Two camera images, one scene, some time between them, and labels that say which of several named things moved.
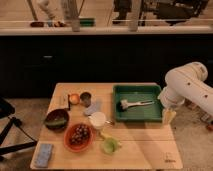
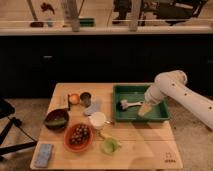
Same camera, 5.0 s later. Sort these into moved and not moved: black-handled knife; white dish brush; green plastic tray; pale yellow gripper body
Moved: pale yellow gripper body
Not moved: black-handled knife; white dish brush; green plastic tray
